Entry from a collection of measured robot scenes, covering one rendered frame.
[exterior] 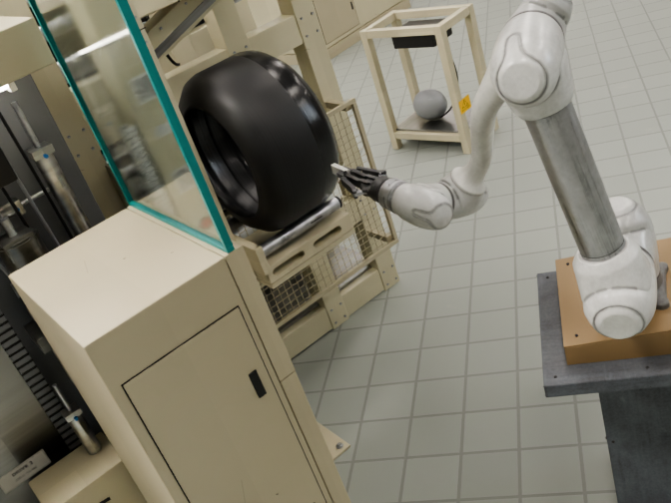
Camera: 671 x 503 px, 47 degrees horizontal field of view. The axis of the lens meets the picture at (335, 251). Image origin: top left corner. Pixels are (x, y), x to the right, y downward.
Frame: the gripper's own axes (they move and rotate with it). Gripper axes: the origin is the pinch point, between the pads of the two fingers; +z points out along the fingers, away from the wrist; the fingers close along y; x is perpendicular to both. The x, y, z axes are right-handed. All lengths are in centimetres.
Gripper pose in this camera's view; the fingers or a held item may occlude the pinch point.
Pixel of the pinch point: (340, 171)
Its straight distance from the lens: 228.0
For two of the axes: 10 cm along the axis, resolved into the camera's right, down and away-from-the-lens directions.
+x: 2.1, 7.8, 5.9
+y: -7.5, 5.2, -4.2
